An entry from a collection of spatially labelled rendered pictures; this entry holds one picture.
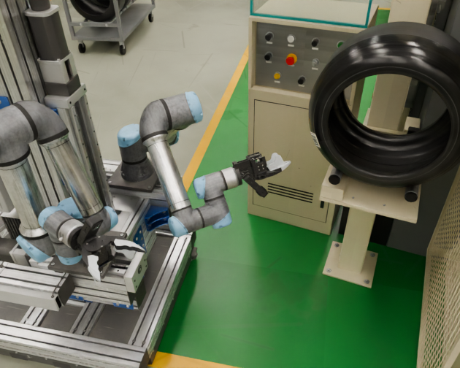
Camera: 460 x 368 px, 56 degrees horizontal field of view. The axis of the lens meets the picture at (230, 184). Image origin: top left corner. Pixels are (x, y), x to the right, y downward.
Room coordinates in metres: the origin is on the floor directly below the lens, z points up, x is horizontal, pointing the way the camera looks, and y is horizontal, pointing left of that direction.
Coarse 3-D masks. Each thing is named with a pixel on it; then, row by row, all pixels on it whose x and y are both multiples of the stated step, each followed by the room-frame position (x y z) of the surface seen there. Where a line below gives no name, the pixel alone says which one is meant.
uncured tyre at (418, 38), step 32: (384, 32) 1.36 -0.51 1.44; (416, 32) 1.33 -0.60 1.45; (352, 64) 1.29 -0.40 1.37; (384, 64) 1.24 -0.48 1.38; (416, 64) 1.21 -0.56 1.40; (448, 64) 1.20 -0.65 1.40; (320, 96) 1.32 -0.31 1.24; (448, 96) 1.16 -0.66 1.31; (320, 128) 1.31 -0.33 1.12; (352, 128) 1.52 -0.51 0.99; (448, 128) 1.37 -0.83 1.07; (352, 160) 1.38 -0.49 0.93; (384, 160) 1.40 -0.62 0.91; (416, 160) 1.34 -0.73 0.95; (448, 160) 1.14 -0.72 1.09
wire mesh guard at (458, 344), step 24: (456, 192) 1.37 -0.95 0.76; (456, 216) 1.21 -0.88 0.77; (432, 240) 1.45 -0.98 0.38; (456, 240) 1.07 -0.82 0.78; (432, 264) 1.26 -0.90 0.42; (456, 288) 0.85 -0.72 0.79; (456, 312) 0.77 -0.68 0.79; (432, 336) 0.87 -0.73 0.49; (456, 336) 0.69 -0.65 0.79; (432, 360) 0.76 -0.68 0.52
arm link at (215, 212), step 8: (208, 200) 1.14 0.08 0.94; (216, 200) 1.14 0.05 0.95; (224, 200) 1.15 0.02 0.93; (200, 208) 1.12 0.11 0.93; (208, 208) 1.12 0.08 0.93; (216, 208) 1.12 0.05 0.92; (224, 208) 1.13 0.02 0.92; (208, 216) 1.09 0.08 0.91; (216, 216) 1.10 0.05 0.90; (224, 216) 1.11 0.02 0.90; (208, 224) 1.08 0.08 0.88; (216, 224) 1.09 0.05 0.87; (224, 224) 1.09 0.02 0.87
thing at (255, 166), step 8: (248, 160) 1.24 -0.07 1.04; (256, 160) 1.25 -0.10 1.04; (264, 160) 1.24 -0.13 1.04; (240, 168) 1.22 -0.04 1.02; (248, 168) 1.23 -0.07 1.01; (256, 168) 1.22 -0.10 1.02; (264, 168) 1.24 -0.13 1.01; (240, 176) 1.20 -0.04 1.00; (256, 176) 1.22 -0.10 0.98; (240, 184) 1.20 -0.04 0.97
